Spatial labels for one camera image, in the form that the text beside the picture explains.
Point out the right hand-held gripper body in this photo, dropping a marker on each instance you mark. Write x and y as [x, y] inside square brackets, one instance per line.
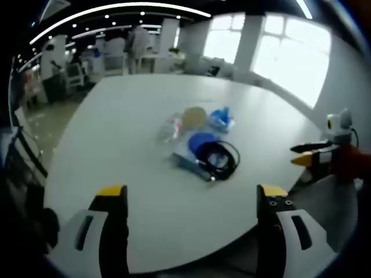
[337, 136]

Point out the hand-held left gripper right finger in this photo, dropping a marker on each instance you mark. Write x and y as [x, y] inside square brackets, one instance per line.
[290, 228]

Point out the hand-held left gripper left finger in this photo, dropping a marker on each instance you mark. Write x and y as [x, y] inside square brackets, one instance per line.
[87, 226]

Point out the blue plastic packet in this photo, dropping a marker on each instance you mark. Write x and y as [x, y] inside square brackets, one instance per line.
[221, 119]

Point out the blue round lid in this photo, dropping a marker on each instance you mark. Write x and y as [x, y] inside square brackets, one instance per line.
[200, 142]

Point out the round tan lid container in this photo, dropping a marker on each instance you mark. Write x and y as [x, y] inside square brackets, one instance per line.
[194, 116]

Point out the grey box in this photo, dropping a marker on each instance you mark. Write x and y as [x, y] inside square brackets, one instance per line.
[185, 157]

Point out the clear plastic bag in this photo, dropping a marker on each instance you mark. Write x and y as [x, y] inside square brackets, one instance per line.
[171, 128]

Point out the grey table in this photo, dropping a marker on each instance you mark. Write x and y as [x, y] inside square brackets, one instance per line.
[139, 162]

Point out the white chair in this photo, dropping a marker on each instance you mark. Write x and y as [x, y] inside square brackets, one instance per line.
[76, 73]

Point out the white desk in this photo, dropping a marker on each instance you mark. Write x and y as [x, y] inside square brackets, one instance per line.
[156, 62]

